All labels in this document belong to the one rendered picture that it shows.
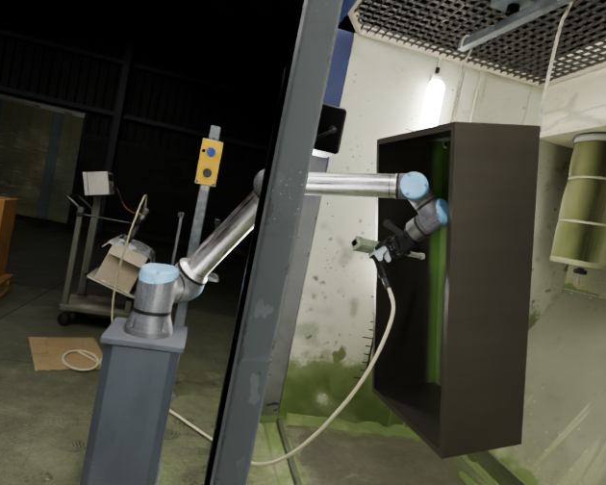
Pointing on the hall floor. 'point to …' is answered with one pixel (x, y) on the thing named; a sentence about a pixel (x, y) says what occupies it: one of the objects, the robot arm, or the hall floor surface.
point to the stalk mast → (195, 232)
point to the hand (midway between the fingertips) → (374, 254)
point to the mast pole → (276, 240)
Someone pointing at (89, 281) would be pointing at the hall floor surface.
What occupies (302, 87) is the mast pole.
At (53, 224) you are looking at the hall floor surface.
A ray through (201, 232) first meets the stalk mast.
